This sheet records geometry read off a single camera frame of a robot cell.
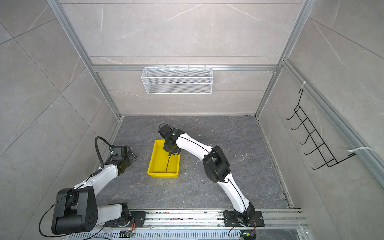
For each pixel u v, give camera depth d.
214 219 0.75
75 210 0.41
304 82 0.70
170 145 0.66
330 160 0.58
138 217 0.73
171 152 0.82
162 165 0.91
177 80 1.01
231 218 0.73
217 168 0.57
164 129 0.76
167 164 0.88
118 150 0.70
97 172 0.54
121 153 0.70
